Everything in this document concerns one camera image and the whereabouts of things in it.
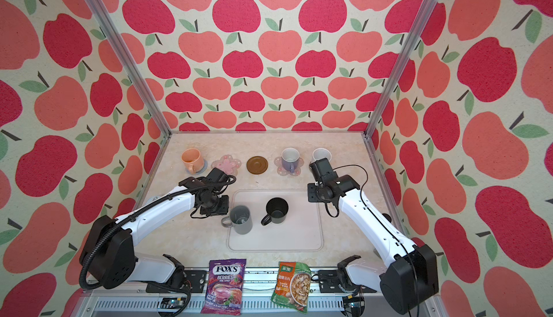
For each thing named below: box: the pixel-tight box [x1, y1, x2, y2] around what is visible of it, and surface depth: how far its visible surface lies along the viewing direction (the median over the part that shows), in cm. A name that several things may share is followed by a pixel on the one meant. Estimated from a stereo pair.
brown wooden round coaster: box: [246, 155, 269, 176], surface depth 110 cm
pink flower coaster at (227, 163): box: [211, 154, 242, 176], surface depth 110 cm
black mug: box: [260, 196, 289, 226], surface depth 86 cm
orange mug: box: [181, 147, 204, 176], surface depth 100 cm
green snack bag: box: [270, 261, 312, 315], surface depth 74 cm
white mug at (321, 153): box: [310, 147, 332, 164], surface depth 103 cm
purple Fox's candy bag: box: [200, 258, 247, 316], surface depth 73 cm
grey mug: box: [221, 204, 253, 235], surface depth 83 cm
